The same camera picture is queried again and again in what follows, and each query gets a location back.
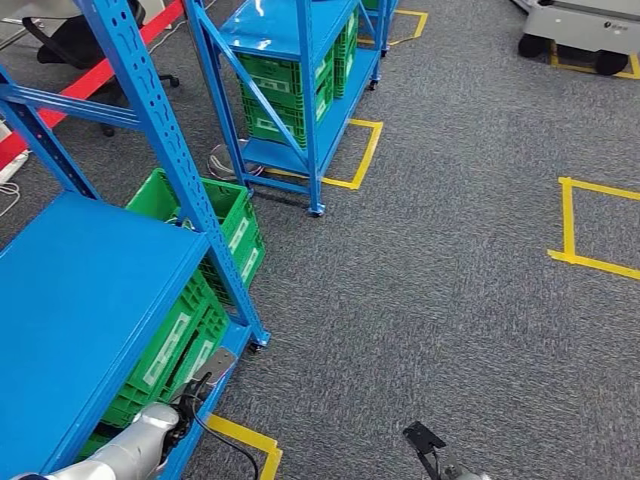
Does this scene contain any blue metal shelf rack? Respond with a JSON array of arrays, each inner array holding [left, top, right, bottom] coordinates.
[[182, 0, 390, 219], [358, 0, 402, 57], [0, 0, 272, 480]]

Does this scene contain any chrome round base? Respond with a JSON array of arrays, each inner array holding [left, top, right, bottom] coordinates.
[[207, 137, 266, 183]]

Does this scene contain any yellow floor tape square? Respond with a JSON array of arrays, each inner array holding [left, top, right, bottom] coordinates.
[[204, 413, 284, 480]]

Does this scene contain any open green plastic crate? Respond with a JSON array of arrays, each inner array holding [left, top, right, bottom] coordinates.
[[125, 168, 262, 266]]

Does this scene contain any long red barrier belt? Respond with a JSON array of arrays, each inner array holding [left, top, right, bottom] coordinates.
[[0, 0, 187, 172]]

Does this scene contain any black office chair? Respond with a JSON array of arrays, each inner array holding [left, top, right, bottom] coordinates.
[[22, 0, 181, 139]]

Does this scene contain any white wheeled cart robot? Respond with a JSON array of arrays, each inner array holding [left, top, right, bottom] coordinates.
[[509, 0, 640, 77]]

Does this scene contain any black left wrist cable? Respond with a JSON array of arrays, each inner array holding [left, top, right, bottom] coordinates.
[[191, 394, 260, 480]]

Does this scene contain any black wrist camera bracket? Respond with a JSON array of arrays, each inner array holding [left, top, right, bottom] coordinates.
[[402, 421, 450, 480]]

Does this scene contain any white cable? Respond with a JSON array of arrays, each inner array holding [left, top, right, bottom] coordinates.
[[0, 181, 21, 219]]

